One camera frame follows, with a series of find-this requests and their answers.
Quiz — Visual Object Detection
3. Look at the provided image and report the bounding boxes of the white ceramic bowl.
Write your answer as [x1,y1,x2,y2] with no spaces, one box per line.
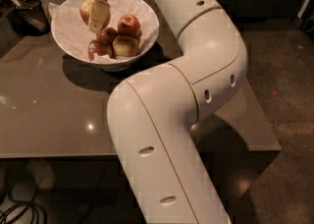
[50,0,160,73]

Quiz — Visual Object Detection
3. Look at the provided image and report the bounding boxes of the large red-yellow apple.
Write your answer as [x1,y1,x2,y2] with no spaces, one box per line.
[79,0,112,31]

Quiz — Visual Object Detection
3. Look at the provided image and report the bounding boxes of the black mesh basket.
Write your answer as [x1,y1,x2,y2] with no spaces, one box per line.
[8,0,50,36]

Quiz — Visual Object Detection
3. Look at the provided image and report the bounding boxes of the red apple at back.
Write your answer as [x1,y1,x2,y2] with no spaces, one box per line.
[117,14,141,37]

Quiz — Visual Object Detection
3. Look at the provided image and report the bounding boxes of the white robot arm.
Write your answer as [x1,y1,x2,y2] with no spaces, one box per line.
[107,0,247,224]

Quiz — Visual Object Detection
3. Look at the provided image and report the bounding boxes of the white crumpled paper liner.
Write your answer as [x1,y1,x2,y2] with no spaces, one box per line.
[47,0,159,65]

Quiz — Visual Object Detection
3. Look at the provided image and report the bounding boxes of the black cables on floor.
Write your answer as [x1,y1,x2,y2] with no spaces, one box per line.
[0,175,48,224]

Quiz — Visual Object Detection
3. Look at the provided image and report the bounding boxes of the red apple underneath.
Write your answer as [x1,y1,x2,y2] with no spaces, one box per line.
[96,27,119,43]

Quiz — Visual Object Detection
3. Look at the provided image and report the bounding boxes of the red apple with sticker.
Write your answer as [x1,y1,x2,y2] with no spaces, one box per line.
[87,39,113,61]

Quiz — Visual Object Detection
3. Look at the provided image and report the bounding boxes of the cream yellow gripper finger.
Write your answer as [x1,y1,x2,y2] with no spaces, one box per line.
[88,0,110,32]

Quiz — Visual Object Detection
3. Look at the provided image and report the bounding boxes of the yellow-red apple front right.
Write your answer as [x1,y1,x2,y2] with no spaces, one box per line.
[112,35,139,57]

